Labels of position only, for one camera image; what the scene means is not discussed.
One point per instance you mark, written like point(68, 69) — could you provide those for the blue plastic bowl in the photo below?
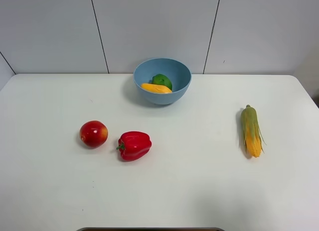
point(179, 75)

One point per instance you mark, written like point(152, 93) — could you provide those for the green lime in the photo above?
point(163, 80)

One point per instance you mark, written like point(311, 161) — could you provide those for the corn cob with husk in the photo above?
point(252, 137)

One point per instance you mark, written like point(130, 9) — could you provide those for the red bell pepper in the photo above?
point(133, 145)

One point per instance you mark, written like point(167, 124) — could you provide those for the yellow mango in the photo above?
point(160, 89)

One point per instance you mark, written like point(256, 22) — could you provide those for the red apple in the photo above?
point(93, 133)

